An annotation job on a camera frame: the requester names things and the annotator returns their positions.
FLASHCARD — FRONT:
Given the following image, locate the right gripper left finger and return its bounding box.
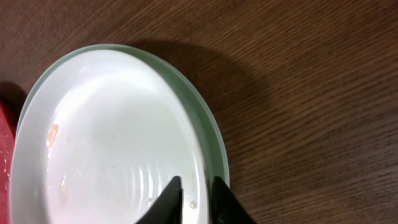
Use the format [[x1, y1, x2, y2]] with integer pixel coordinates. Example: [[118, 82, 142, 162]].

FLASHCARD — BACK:
[[136, 176, 183, 224]]

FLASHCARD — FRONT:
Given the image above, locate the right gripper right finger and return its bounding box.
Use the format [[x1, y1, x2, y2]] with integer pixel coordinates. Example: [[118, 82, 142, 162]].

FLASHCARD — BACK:
[[211, 176, 256, 224]]

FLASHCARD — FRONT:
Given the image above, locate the white plate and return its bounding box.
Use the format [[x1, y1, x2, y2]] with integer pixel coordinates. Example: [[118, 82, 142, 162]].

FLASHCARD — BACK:
[[9, 49, 210, 224]]

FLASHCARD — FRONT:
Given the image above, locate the light blue plate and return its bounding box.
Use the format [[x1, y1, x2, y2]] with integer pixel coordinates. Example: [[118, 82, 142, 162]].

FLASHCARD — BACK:
[[15, 43, 231, 224]]

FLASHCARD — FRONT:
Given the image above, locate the red plastic tray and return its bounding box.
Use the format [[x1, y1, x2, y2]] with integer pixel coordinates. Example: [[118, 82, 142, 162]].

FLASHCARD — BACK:
[[0, 100, 17, 224]]

